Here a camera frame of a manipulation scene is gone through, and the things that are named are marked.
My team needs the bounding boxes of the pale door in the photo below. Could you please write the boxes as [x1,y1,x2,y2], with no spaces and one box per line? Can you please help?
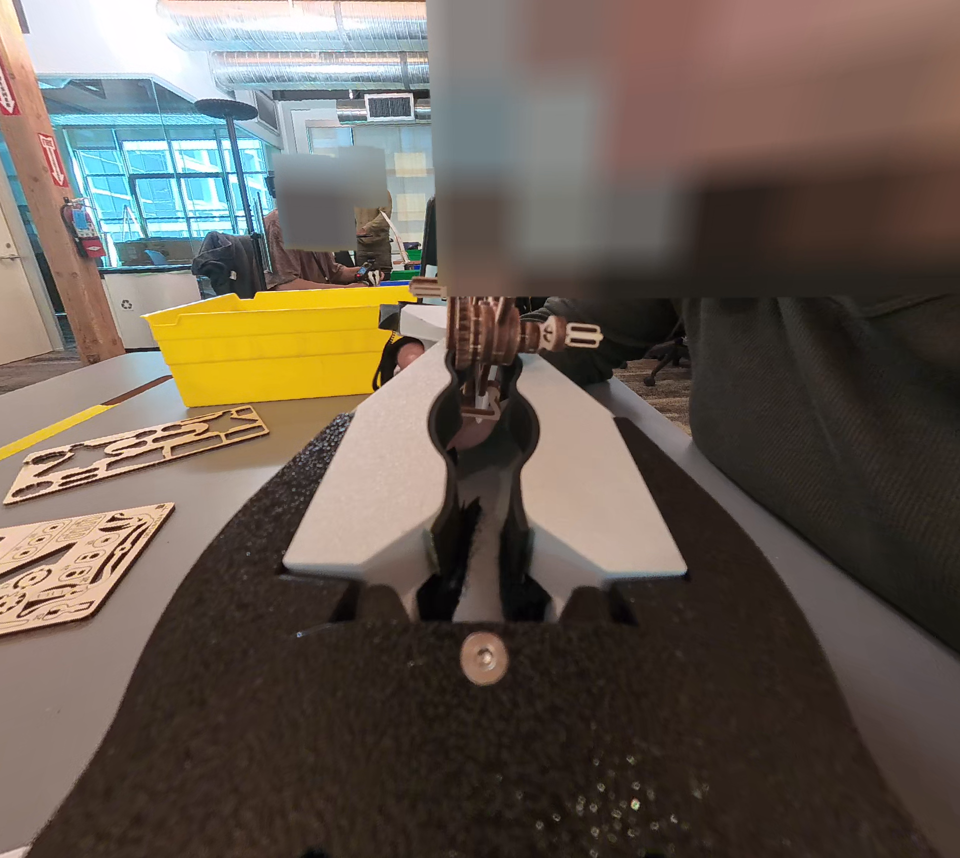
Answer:
[0,196,59,366]

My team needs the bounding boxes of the white recycling bin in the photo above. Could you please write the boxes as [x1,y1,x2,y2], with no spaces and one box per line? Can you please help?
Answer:
[100,268,203,351]

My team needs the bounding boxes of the yellow plastic bin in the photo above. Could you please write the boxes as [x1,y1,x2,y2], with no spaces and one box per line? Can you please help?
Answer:
[141,285,423,408]

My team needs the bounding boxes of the person's dark grey sweater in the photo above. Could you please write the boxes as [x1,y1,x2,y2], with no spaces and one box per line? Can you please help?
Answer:
[681,295,960,653]

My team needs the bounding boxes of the black floor lamp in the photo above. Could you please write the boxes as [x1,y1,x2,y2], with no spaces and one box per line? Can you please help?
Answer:
[194,97,265,274]

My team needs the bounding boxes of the wooden sheet with model parts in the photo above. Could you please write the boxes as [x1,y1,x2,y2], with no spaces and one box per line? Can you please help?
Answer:
[0,501,176,639]

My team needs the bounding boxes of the black jacket on chair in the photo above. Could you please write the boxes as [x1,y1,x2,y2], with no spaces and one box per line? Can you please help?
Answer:
[191,231,269,301]

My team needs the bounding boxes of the wooden pillar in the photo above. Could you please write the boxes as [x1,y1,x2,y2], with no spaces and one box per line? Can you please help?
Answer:
[0,0,126,366]

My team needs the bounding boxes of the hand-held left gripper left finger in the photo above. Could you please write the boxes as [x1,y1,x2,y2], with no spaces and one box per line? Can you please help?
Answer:
[283,346,481,623]

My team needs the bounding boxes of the silver air duct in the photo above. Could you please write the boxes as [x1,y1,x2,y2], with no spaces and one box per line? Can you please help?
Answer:
[210,50,433,92]
[156,0,429,54]

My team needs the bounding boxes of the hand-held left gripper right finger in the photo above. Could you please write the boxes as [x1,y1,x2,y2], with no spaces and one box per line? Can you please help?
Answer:
[502,363,688,624]

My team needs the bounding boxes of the brown wooden model assembly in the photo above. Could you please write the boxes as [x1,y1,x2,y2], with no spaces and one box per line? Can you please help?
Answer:
[408,276,605,424]

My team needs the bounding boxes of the black office chair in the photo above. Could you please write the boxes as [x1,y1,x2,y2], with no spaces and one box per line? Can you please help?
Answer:
[643,336,693,388]

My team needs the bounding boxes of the red fire extinguisher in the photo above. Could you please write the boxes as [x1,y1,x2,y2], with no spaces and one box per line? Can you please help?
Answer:
[61,195,106,261]

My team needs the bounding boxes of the yellow tape strip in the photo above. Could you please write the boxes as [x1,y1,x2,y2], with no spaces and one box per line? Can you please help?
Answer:
[0,403,119,462]

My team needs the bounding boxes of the wooden sheet with empty cutouts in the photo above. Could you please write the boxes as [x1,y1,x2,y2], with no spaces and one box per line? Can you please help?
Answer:
[3,405,270,506]

